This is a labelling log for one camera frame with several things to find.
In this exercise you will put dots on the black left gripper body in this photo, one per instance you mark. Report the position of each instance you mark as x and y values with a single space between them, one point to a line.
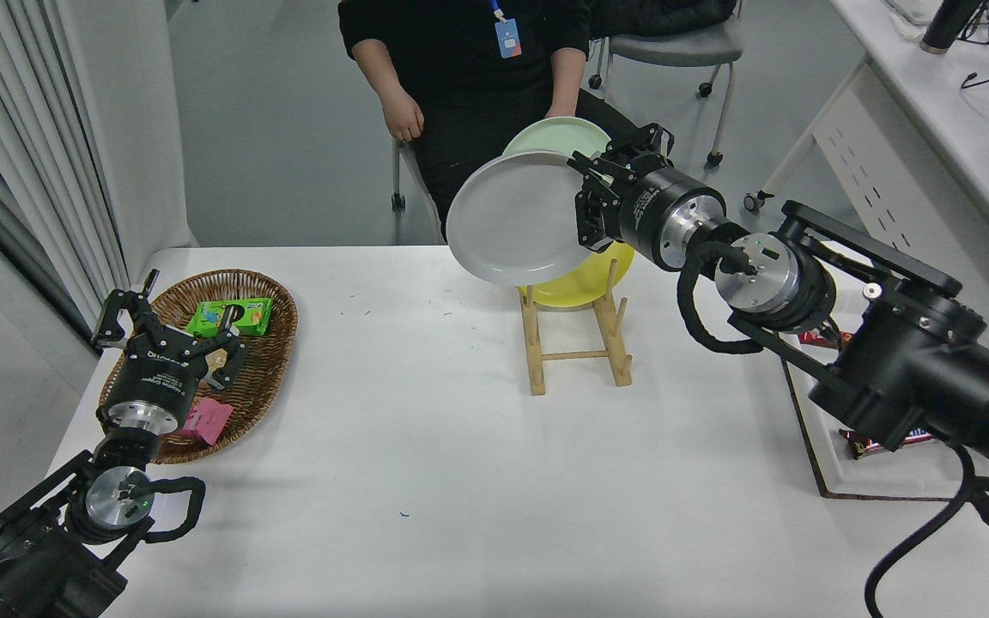
155 373

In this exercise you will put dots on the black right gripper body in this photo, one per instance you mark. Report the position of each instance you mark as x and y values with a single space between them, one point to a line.
645 215

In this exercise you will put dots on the grey plate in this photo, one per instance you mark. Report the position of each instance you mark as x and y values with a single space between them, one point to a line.
512 219

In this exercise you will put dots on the person's left forearm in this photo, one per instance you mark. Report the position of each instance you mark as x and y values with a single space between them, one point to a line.
569 77

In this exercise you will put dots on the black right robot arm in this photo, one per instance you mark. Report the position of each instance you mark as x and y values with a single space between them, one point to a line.
915 360

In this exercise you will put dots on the person's right forearm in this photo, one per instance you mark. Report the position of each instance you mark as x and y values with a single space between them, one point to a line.
379 69

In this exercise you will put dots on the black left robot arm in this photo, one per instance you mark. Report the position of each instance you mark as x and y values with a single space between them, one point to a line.
31 566

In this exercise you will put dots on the yellow plate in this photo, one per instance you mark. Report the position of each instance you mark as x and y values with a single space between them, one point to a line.
580 287

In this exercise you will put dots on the pale green plate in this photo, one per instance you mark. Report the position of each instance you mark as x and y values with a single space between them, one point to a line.
555 136

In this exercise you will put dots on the wooden plate rack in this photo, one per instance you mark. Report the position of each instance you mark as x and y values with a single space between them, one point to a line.
535 360

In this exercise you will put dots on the person's left hand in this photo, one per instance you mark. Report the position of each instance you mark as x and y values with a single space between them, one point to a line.
561 111

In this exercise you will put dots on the person's right hand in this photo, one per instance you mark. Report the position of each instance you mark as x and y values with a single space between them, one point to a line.
404 116

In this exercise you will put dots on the tan snack packet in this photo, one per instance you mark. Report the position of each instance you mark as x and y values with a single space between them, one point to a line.
220 359

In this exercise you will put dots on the brown wicker basket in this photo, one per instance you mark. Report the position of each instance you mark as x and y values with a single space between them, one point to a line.
263 369

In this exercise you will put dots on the green snack packet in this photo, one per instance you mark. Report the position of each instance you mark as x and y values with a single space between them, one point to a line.
203 322

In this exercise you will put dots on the pink snack packet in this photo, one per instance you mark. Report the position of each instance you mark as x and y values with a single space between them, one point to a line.
207 421

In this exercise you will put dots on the grey chair with casters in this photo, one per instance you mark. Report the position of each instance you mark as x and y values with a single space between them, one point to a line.
675 47

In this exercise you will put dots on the black jacket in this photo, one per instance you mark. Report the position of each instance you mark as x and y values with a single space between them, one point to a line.
666 13

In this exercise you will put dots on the person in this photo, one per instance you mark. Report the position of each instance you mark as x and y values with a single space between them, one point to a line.
460 51

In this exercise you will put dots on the red snack bar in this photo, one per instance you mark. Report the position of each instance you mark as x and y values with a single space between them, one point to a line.
816 338

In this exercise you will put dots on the white desk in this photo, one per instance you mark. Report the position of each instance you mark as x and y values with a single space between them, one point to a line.
949 112

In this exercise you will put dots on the brown Snickers bar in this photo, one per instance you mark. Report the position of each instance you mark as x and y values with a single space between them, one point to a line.
868 446

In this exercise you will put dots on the black bottle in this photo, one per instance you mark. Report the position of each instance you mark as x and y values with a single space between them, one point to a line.
945 21

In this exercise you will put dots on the white tray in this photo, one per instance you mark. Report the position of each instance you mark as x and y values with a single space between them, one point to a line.
889 476

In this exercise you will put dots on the black eyeglasses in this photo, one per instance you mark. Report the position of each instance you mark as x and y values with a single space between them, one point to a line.
981 33

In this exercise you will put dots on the white frame chair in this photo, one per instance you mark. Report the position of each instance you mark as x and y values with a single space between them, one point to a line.
397 176

